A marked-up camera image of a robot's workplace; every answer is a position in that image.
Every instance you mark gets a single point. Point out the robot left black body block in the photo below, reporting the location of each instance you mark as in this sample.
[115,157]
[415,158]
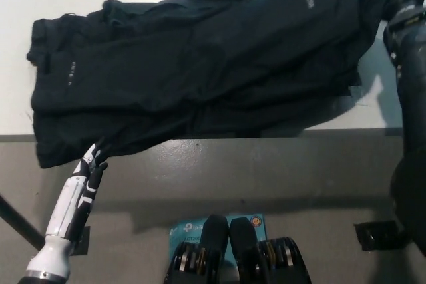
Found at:
[214,237]

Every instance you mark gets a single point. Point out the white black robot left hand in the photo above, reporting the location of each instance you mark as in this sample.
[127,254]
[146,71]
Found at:
[71,204]

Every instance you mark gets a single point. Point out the black jacket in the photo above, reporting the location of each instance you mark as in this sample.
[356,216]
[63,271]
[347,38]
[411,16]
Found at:
[166,71]

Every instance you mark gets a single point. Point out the teal tp-link cardboard box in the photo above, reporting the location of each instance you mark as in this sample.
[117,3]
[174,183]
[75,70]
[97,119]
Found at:
[186,229]

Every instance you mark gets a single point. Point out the black table leg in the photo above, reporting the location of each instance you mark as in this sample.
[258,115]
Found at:
[20,217]

